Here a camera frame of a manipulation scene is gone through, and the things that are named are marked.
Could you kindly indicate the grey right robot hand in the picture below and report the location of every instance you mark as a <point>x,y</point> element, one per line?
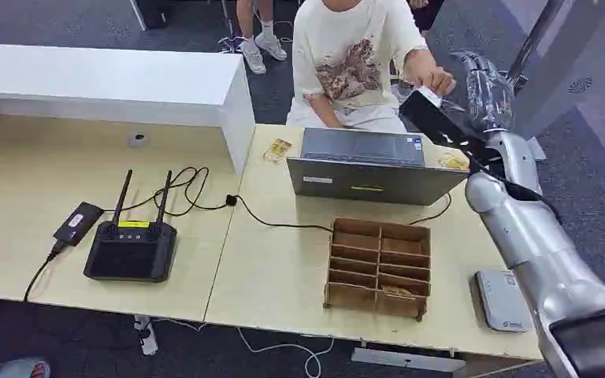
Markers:
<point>485,99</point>

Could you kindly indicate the person's left hand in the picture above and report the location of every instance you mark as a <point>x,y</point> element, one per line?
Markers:
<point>441,81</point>

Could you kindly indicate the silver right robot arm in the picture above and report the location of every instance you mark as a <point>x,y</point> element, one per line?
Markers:
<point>532,235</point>

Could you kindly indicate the standing person in black shirt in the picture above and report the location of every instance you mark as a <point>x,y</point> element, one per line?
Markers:
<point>426,13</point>

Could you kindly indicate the grey standing panel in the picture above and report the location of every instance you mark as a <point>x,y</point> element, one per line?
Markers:
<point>574,57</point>

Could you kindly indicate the seated person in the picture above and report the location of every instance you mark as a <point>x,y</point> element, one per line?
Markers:
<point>344,62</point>

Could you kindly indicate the grey laptop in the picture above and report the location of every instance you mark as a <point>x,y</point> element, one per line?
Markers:
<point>375,182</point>

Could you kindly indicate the standing person in white shoes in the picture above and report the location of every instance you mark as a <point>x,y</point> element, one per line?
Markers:
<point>260,41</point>

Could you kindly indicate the pale flat box device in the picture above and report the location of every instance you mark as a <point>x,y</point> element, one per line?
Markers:
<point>501,302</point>

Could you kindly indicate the card in wooden box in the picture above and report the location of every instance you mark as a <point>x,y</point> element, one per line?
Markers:
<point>396,291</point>

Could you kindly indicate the chair base with pole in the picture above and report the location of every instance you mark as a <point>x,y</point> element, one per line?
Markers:
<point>229,41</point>

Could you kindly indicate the wooden card box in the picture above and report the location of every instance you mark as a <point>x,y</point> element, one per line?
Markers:
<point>352,297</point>

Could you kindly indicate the white desk foot bar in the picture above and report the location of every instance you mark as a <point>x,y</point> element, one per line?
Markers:
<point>407,361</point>

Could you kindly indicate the small round grey cap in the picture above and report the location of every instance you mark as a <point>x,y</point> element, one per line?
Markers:
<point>137,140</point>

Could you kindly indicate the white counter shelf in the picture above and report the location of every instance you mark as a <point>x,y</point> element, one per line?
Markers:
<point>99,78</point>

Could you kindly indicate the black controller with two antennas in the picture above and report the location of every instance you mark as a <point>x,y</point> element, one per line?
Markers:
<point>130,255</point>

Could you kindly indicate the white power strip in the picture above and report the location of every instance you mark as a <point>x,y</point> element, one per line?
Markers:
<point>147,336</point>

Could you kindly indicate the black power adapter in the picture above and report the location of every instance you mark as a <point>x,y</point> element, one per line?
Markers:
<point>78,223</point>

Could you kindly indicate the person's shoe with red mark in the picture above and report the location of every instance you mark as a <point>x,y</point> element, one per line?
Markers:
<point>23,369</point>

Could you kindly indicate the metal post with round base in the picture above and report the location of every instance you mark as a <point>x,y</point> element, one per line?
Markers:
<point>534,36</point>

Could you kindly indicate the dark cabinet with white frame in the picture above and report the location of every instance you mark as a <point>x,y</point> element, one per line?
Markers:
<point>151,13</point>

